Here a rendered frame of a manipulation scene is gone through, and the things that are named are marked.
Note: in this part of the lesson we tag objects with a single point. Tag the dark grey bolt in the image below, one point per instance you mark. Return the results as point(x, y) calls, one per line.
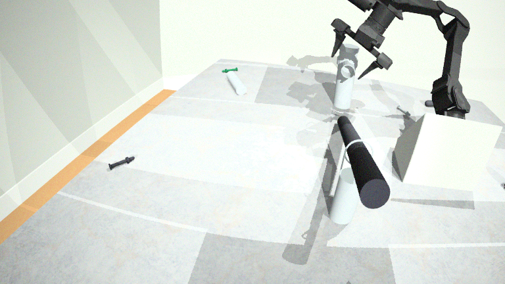
point(121, 162)

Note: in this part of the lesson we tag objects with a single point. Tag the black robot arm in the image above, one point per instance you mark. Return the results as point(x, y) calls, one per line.
point(447, 90)

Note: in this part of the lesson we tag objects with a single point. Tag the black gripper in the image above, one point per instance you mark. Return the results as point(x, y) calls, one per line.
point(341, 28)

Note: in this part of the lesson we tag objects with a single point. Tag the small grey bolt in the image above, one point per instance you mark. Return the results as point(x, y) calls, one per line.
point(406, 112)

